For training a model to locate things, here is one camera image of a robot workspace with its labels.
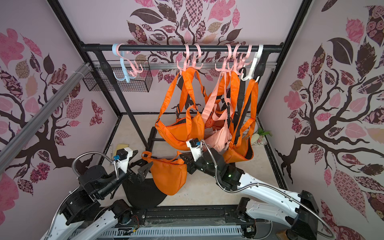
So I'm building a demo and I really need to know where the bright orange sling bag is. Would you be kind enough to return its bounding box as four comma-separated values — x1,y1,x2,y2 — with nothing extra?
223,79,259,164

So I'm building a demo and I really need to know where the metal flex conduit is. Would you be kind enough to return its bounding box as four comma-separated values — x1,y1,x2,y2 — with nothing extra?
43,151,120,240
200,140,336,240

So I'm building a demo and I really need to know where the pink plastic hook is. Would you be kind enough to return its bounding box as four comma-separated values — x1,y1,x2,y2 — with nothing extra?
191,43,204,70
177,44,191,73
115,44,144,82
239,45,253,68
231,44,241,76
215,44,232,73

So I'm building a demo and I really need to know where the peach pink bag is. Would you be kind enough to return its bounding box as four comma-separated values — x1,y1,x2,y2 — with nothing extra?
202,73,233,152

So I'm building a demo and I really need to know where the left metal flex conduit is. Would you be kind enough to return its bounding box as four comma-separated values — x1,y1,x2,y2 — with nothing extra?
43,151,120,240

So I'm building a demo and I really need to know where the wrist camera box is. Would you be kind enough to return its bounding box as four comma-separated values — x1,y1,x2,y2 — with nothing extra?
113,147,134,177
186,138,203,162

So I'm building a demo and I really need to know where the orange backpack with straps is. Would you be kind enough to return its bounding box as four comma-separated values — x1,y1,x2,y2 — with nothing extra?
155,67,205,151

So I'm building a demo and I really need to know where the light blue plastic hook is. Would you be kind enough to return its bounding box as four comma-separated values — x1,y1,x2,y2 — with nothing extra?
112,44,131,84

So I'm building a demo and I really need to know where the grey aluminium rail left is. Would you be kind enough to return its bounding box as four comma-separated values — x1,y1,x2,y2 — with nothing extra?
1,63,91,173

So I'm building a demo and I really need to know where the yellow sponge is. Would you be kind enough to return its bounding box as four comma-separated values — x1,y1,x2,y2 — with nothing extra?
116,144,129,151

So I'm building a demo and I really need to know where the right metal flex conduit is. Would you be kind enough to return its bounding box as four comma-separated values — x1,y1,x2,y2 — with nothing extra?
200,140,336,240

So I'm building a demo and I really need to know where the floral cloth mat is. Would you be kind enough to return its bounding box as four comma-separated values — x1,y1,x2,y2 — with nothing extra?
253,127,270,146

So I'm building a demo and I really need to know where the black wire basket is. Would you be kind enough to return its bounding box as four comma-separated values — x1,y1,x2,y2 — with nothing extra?
83,61,153,93

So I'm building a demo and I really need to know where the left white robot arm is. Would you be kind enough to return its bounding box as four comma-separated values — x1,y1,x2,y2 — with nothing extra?
42,163,152,240

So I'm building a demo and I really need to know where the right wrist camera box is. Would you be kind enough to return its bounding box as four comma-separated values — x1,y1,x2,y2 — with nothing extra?
186,138,203,162

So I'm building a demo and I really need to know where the black clothes rack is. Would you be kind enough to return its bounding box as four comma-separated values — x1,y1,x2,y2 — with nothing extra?
80,42,284,151

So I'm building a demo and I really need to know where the dark orange waist bag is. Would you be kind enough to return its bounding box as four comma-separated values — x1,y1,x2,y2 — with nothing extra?
205,104,227,130

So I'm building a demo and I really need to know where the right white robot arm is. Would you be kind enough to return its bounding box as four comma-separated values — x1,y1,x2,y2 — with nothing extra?
181,150,319,240

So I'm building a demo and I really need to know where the white plastic hook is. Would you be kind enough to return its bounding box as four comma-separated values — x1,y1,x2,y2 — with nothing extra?
239,45,264,82

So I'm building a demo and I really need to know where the white toy radish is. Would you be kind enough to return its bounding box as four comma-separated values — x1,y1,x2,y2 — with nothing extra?
251,133,260,145

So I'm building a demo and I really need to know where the white perforated cable tray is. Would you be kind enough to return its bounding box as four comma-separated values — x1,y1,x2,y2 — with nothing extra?
99,226,243,239

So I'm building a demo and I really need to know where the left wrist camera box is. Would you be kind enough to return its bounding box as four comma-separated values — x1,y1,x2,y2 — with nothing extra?
113,147,134,177

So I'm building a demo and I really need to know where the dark orange strapped bag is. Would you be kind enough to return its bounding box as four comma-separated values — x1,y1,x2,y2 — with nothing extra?
217,72,243,135

